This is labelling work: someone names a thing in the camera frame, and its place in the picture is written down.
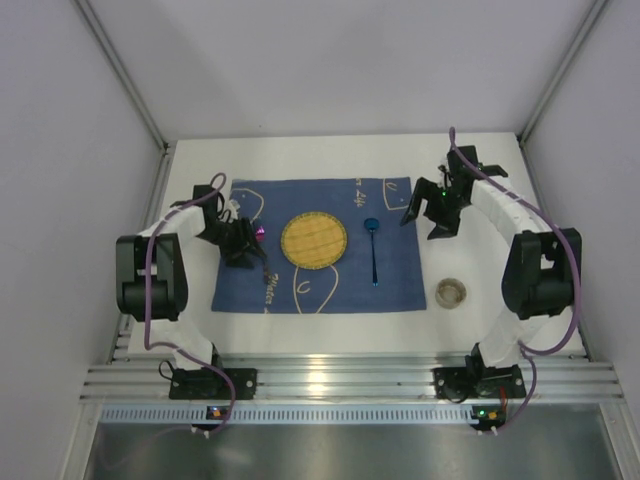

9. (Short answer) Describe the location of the iridescent purple fork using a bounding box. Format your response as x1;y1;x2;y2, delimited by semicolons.
252;218;270;284

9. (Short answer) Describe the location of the blue handled cutlery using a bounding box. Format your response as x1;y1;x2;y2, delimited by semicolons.
364;217;380;287

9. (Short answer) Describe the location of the small beige round cup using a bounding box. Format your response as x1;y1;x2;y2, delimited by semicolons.
435;278;467;310

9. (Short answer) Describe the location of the yellow woven round coaster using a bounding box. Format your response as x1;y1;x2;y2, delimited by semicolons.
280;211;348;270

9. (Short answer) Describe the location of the blue placemat cloth gold pattern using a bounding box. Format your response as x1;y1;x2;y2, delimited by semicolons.
211;177;427;314

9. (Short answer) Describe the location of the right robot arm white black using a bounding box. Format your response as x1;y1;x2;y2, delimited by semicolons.
401;145;582;368

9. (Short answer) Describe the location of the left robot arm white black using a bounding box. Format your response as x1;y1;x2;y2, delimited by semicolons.
116;184;269;372

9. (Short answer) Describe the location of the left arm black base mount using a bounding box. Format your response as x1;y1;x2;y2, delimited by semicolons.
169;367;258;400

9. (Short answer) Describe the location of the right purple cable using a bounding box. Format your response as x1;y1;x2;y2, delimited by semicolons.
447;126;582;432

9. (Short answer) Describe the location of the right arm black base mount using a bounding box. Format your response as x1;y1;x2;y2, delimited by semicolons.
433;345;526;403

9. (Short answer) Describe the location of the white perforated cable duct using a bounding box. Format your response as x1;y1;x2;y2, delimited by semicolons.
100;403;504;425

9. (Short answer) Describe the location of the aluminium rail base frame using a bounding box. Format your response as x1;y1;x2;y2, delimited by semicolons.
80;354;624;404

